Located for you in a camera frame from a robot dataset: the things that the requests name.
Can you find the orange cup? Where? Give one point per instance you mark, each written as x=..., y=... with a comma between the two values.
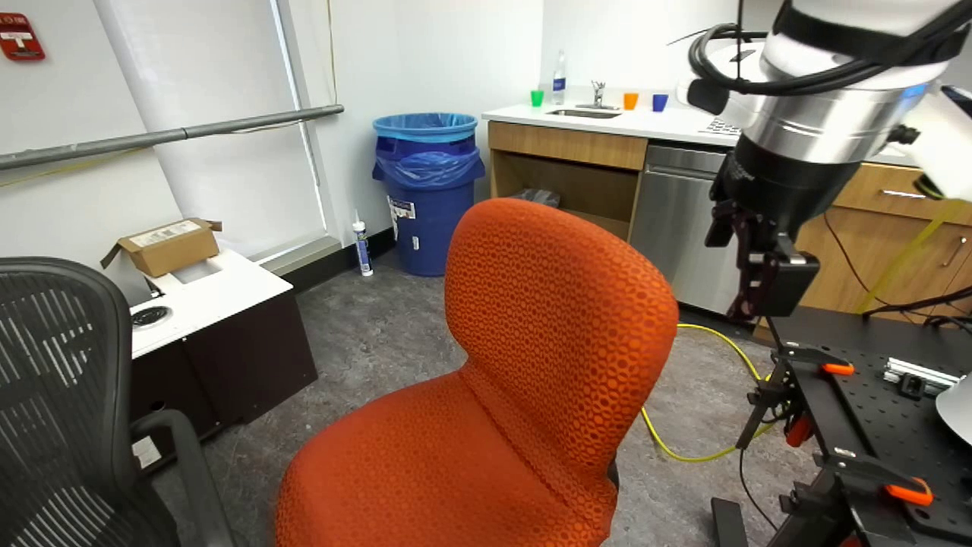
x=628, y=102

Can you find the dark cabinet with white top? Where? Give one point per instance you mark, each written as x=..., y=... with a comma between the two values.
x=230, y=354

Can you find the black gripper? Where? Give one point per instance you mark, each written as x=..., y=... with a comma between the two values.
x=791, y=198

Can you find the wooden counter with white top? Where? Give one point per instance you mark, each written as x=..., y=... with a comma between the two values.
x=565, y=148

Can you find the stainless steel dishwasher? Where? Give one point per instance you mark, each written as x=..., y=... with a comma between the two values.
x=672, y=222

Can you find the orange fabric chair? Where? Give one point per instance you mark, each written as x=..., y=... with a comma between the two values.
x=525, y=385

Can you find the silver aluminium rail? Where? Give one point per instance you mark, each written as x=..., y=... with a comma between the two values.
x=918, y=374

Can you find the black breadboard table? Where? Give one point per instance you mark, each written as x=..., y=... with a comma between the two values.
x=892, y=437

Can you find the cardboard box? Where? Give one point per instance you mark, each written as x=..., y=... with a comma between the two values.
x=169, y=248

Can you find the white grid mat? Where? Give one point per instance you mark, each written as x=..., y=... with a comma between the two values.
x=719, y=125

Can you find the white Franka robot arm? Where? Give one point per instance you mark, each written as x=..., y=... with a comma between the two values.
x=859, y=79

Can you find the clear water bottle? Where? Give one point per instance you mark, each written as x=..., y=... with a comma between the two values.
x=558, y=79

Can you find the silver faucet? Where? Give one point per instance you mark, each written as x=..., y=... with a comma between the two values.
x=595, y=92

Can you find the blue cup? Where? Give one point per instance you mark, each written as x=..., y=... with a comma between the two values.
x=660, y=102

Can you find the grey wall rail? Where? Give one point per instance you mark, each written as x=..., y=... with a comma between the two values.
x=172, y=134

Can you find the blue trash bin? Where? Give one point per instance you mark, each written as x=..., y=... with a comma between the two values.
x=430, y=194

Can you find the black mesh office chair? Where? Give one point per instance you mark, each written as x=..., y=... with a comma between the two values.
x=60, y=405

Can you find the green cup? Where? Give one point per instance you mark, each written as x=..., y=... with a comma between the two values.
x=535, y=98

